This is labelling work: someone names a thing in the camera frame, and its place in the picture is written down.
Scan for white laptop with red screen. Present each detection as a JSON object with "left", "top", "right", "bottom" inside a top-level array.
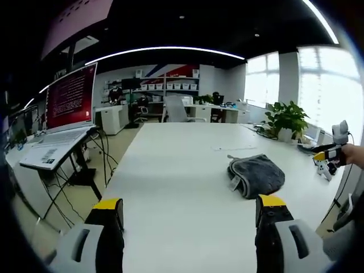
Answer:
[{"left": 19, "top": 61, "right": 99, "bottom": 172}]

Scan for white office desk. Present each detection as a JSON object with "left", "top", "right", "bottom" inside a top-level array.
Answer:
[{"left": 184, "top": 102, "right": 251, "bottom": 124}]

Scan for grey mesh office chair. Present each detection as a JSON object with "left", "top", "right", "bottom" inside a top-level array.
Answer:
[{"left": 161, "top": 95, "right": 209, "bottom": 124}]

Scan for shelf of white storage bins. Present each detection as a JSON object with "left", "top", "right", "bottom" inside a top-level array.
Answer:
[{"left": 139, "top": 68, "right": 200, "bottom": 99}]

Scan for white cabinet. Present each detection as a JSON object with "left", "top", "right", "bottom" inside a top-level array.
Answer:
[{"left": 94, "top": 104, "right": 129, "bottom": 136}]

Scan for black monitor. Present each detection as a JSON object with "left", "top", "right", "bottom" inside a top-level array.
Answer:
[{"left": 121, "top": 77, "right": 142, "bottom": 90}]

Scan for dark office chair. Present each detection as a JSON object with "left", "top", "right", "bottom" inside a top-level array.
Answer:
[{"left": 331, "top": 192, "right": 364, "bottom": 238}]

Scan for grey towel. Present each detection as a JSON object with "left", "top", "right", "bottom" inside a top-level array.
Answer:
[{"left": 226, "top": 154, "right": 286, "bottom": 200}]

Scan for black cables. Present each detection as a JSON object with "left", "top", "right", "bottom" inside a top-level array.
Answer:
[{"left": 90, "top": 129, "right": 119, "bottom": 190}]

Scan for table cable slot cover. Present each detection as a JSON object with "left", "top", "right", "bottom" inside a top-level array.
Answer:
[{"left": 211, "top": 145, "right": 258, "bottom": 152}]

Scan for curved ceiling light strip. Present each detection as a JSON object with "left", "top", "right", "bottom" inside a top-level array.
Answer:
[{"left": 84, "top": 46, "right": 246, "bottom": 67}]

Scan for small open laptop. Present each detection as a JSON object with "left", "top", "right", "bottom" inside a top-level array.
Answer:
[{"left": 303, "top": 124, "right": 326, "bottom": 144}]

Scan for black laptop stand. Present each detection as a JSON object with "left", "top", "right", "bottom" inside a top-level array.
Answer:
[{"left": 42, "top": 129, "right": 104, "bottom": 227}]

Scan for person's right hand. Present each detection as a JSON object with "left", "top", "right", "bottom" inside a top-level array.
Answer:
[{"left": 340, "top": 143, "right": 364, "bottom": 172}]

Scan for potted green plant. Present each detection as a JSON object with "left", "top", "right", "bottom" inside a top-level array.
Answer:
[{"left": 260, "top": 100, "right": 311, "bottom": 142}]

